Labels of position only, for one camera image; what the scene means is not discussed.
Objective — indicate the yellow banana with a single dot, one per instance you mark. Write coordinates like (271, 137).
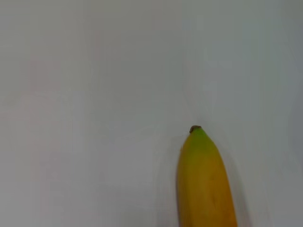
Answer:
(204, 182)

